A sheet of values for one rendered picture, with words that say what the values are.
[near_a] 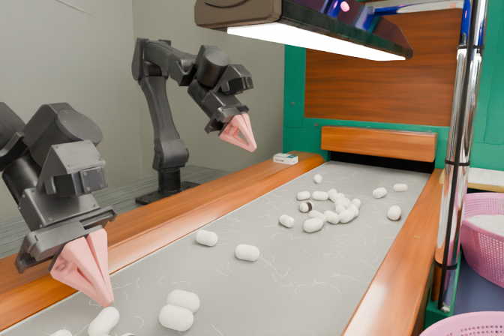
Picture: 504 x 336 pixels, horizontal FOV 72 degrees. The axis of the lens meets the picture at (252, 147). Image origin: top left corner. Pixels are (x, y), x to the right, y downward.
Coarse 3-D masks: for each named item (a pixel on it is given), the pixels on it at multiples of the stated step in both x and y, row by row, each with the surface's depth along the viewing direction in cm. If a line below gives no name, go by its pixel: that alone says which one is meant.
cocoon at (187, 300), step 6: (174, 294) 38; (180, 294) 38; (186, 294) 38; (192, 294) 38; (168, 300) 38; (174, 300) 38; (180, 300) 38; (186, 300) 38; (192, 300) 38; (198, 300) 38; (180, 306) 38; (186, 306) 37; (192, 306) 37; (198, 306) 38; (192, 312) 38
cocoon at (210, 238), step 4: (200, 232) 54; (204, 232) 54; (208, 232) 54; (212, 232) 54; (196, 236) 54; (200, 236) 54; (204, 236) 53; (208, 236) 53; (212, 236) 53; (216, 236) 54; (196, 240) 54; (200, 240) 54; (204, 240) 53; (208, 240) 53; (212, 240) 53; (216, 240) 54; (208, 244) 53; (212, 244) 53
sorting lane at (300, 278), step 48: (288, 192) 80; (192, 240) 56; (240, 240) 56; (288, 240) 56; (336, 240) 56; (384, 240) 56; (144, 288) 43; (192, 288) 43; (240, 288) 43; (288, 288) 43; (336, 288) 43
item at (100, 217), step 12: (84, 216) 40; (96, 216) 42; (108, 216) 43; (48, 228) 37; (84, 228) 40; (24, 240) 36; (36, 240) 35; (24, 252) 37; (24, 264) 37; (36, 264) 39
